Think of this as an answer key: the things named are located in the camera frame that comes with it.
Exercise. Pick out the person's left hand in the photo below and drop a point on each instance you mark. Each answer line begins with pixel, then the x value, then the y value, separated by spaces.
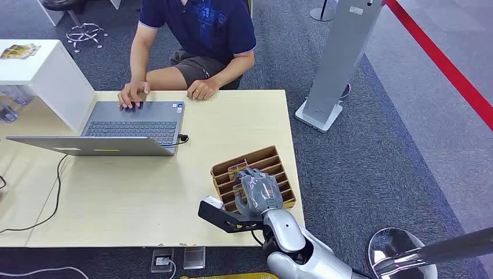
pixel 202 89

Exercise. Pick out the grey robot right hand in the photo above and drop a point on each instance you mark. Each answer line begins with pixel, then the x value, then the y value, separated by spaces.
pixel 260 192

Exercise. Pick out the person's right hand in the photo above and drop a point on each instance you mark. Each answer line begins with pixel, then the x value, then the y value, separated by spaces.
pixel 133 92

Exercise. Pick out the person's left forearm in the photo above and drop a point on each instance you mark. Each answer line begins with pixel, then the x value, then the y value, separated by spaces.
pixel 235 71

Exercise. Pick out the person's right forearm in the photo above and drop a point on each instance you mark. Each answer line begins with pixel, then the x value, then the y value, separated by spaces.
pixel 138 65

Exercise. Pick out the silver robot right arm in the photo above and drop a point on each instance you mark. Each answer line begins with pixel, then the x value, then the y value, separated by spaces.
pixel 287 233

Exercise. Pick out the card with gold print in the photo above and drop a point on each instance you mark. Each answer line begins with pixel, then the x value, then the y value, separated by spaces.
pixel 238 189
pixel 235 170

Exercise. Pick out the brown slotted card holder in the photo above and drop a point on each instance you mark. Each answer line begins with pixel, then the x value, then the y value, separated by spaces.
pixel 279 169

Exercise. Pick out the person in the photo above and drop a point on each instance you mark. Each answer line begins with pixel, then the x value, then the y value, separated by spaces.
pixel 204 27

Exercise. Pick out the grey laptop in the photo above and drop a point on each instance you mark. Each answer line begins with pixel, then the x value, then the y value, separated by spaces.
pixel 131 127

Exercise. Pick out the chrome stool base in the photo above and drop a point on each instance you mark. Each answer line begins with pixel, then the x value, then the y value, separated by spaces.
pixel 84 34

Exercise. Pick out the white box shelf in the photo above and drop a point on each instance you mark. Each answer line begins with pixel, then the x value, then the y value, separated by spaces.
pixel 50 77

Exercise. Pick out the yellow strip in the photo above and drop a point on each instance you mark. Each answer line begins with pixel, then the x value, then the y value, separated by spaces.
pixel 231 276

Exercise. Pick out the metal floor socket cover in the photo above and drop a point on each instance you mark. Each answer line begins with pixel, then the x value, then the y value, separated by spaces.
pixel 194 258

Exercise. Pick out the black stool seat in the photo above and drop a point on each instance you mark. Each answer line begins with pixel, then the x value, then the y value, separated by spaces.
pixel 63 4

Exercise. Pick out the clear plastic bottle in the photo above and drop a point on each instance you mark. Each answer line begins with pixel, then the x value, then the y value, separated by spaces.
pixel 7 112
pixel 17 94

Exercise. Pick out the floor socket with plug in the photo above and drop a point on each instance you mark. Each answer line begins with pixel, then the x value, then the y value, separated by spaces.
pixel 161 261

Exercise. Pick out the gold printed sticker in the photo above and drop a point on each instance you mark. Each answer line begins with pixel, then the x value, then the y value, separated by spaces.
pixel 19 51

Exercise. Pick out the chrome stanchion base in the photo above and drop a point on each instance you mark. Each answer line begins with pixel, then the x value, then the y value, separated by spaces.
pixel 389 242

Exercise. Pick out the grey kiosk stand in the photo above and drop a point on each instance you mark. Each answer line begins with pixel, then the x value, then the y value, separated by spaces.
pixel 339 57

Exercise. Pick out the grey round stanchion base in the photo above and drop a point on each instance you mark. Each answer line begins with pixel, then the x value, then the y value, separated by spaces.
pixel 321 13

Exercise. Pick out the chrome stanchion pole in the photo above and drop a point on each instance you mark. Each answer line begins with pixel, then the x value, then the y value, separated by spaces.
pixel 443 250

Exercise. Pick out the red barrier belt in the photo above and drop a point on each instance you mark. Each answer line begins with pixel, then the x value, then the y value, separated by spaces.
pixel 443 63

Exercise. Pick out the black camera bracket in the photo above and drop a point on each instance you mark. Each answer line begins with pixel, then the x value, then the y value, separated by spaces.
pixel 221 219

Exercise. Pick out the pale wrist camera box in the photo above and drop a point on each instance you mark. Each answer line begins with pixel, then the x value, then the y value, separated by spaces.
pixel 213 201

